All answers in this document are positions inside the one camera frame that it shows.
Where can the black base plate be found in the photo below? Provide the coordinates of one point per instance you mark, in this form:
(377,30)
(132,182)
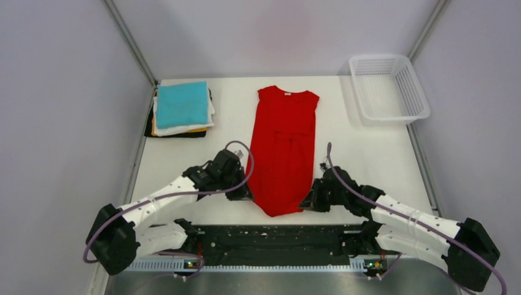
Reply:
(283,246)

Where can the folded blue t shirt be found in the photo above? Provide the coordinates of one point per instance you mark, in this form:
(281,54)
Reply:
(182,105)

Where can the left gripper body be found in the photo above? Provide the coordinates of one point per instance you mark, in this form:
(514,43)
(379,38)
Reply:
(227,180)

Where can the white cable duct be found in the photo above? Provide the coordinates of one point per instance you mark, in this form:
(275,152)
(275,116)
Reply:
(162,264)

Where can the folded white t shirt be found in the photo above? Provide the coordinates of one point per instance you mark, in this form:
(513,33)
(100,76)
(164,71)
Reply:
(156,131)

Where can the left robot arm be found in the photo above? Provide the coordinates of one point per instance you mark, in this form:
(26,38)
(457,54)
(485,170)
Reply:
(147,226)

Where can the white plastic basket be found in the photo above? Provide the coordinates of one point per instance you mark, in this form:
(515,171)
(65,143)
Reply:
(387,90)

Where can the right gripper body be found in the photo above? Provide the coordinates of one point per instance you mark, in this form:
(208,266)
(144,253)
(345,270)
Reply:
(325,196)

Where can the red t shirt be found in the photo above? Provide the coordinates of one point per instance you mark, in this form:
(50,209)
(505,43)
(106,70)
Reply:
(283,147)

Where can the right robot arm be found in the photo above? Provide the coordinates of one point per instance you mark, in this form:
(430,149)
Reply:
(464,250)

